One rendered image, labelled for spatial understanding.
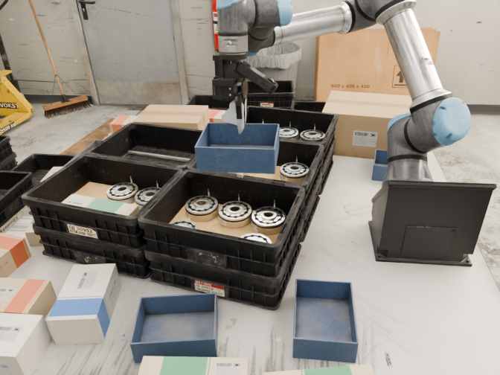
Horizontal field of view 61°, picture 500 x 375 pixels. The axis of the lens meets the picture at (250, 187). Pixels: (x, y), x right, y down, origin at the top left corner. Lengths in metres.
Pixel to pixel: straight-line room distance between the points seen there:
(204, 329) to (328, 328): 0.32
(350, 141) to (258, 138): 0.81
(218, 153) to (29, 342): 0.63
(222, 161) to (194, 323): 0.43
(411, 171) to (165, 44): 3.50
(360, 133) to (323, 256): 0.72
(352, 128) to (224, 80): 0.90
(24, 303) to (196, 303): 0.44
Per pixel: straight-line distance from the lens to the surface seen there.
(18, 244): 1.51
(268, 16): 1.14
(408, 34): 1.32
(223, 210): 1.29
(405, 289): 1.32
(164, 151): 1.76
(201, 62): 4.45
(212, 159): 1.07
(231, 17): 1.10
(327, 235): 1.46
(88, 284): 1.24
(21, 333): 1.18
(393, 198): 1.26
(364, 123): 1.89
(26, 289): 1.32
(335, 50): 4.09
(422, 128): 1.27
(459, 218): 1.34
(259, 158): 1.04
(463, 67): 4.50
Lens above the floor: 1.59
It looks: 31 degrees down
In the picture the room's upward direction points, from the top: 2 degrees counter-clockwise
